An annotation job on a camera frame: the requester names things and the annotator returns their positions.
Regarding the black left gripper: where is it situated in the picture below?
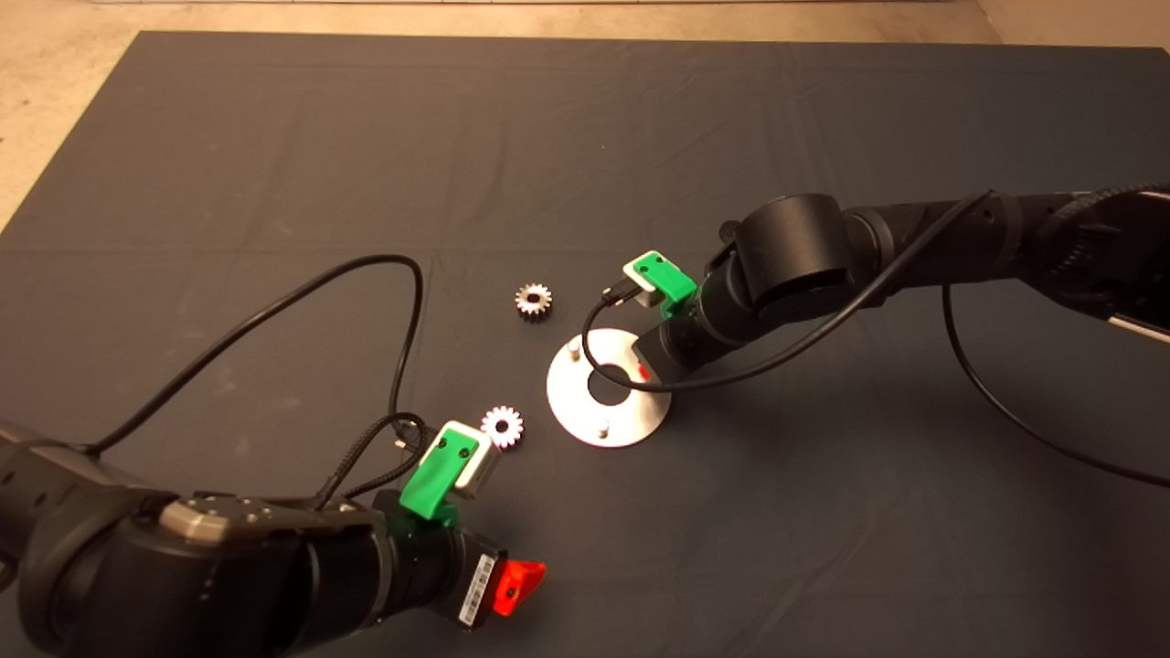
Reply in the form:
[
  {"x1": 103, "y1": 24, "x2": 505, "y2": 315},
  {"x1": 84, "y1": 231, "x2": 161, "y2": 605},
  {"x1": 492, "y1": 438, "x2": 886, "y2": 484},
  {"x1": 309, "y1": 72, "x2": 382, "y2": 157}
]
[{"x1": 409, "y1": 525, "x2": 548, "y2": 632}]

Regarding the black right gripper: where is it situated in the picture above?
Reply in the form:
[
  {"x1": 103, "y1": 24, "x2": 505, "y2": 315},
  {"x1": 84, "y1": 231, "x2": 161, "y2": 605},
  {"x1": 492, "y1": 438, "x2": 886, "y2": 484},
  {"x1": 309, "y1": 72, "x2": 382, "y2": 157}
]
[{"x1": 634, "y1": 305, "x2": 711, "y2": 386}]

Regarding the small steel planetary gear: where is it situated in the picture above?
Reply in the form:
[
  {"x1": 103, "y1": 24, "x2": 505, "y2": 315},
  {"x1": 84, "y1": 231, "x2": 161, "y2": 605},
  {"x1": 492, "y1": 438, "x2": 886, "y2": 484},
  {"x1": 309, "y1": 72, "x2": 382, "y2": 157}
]
[
  {"x1": 481, "y1": 406, "x2": 526, "y2": 451},
  {"x1": 514, "y1": 282, "x2": 553, "y2": 323}
]

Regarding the round metal carrier plate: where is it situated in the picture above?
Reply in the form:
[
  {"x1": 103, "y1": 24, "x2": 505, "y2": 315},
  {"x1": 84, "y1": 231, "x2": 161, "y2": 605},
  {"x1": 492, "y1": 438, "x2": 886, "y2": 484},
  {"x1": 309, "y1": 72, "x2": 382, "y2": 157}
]
[{"x1": 546, "y1": 327, "x2": 673, "y2": 449}]

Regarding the dark grey table cloth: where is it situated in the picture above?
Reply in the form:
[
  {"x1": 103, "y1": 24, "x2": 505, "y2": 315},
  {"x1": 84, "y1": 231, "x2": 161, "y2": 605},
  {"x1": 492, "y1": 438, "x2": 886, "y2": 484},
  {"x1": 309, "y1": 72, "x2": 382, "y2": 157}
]
[{"x1": 0, "y1": 32, "x2": 1170, "y2": 658}]

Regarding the smooth black right camera cable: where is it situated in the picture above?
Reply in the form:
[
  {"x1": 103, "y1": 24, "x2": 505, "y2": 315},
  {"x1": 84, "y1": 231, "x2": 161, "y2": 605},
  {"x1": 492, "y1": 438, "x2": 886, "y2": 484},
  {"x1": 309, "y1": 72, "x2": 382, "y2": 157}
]
[{"x1": 581, "y1": 186, "x2": 1170, "y2": 491}]

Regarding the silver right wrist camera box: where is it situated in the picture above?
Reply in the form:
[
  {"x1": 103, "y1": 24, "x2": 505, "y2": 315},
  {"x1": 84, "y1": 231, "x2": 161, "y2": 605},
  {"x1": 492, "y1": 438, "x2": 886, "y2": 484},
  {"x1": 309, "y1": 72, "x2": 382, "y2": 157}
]
[{"x1": 622, "y1": 249, "x2": 670, "y2": 308}]

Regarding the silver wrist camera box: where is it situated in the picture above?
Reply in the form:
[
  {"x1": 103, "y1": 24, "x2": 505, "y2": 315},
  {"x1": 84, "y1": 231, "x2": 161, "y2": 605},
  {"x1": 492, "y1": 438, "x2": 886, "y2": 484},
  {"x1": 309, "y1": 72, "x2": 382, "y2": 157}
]
[
  {"x1": 440, "y1": 419, "x2": 503, "y2": 502},
  {"x1": 622, "y1": 249, "x2": 670, "y2": 308}
]

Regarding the green right camera mount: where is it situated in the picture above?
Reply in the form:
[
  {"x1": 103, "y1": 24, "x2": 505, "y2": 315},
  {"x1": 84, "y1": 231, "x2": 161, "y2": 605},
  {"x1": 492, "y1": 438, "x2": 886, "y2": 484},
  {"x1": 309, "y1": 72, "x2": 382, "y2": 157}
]
[{"x1": 634, "y1": 253, "x2": 701, "y2": 320}]

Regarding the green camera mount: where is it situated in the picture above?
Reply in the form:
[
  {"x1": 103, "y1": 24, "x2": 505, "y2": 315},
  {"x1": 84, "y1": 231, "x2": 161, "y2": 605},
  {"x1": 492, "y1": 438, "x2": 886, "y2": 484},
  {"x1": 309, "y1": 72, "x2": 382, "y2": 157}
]
[
  {"x1": 399, "y1": 429, "x2": 482, "y2": 525},
  {"x1": 634, "y1": 253, "x2": 701, "y2": 320}
]

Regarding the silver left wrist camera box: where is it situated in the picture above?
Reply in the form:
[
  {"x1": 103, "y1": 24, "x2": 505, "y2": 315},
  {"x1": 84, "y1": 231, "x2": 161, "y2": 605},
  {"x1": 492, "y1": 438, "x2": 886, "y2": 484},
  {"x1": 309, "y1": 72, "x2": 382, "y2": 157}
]
[{"x1": 440, "y1": 419, "x2": 503, "y2": 502}]

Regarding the green left camera mount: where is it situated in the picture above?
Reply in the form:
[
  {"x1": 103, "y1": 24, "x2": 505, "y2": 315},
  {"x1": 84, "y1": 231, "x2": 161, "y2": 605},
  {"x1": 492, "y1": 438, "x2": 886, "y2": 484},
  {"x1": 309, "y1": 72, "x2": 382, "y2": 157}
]
[{"x1": 399, "y1": 429, "x2": 482, "y2": 525}]

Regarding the braided black left gripper cable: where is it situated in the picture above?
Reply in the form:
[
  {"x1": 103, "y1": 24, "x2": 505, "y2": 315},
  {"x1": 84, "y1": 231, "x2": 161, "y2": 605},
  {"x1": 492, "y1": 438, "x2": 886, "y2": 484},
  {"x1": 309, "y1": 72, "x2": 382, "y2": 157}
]
[{"x1": 315, "y1": 412, "x2": 431, "y2": 511}]

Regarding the braided black arm cable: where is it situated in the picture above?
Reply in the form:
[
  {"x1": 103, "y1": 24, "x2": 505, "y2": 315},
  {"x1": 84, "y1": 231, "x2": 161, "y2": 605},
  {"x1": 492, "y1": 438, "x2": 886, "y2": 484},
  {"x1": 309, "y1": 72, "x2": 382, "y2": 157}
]
[{"x1": 1049, "y1": 181, "x2": 1170, "y2": 275}]

